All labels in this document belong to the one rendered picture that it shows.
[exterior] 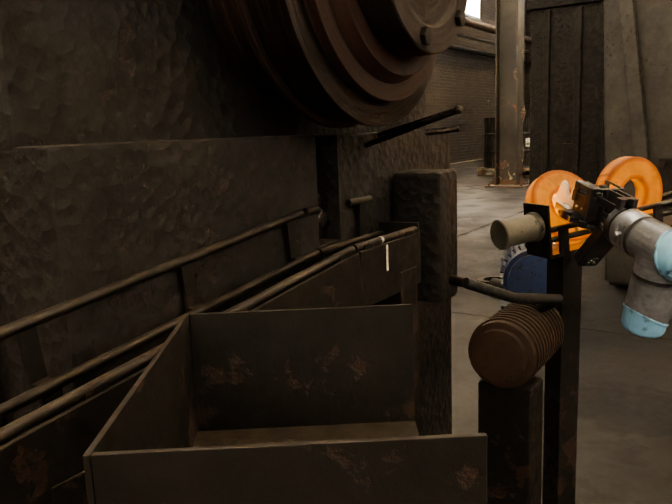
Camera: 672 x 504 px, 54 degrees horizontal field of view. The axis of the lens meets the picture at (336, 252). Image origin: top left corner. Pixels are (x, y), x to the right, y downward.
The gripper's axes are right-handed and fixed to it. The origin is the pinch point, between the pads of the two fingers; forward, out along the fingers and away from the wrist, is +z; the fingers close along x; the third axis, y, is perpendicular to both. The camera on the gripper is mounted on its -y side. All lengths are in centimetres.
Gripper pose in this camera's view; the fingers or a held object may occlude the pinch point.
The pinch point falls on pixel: (557, 200)
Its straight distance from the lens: 143.8
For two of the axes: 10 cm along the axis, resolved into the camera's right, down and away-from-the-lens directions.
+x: -9.6, 0.5, -2.9
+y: 0.7, -9.1, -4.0
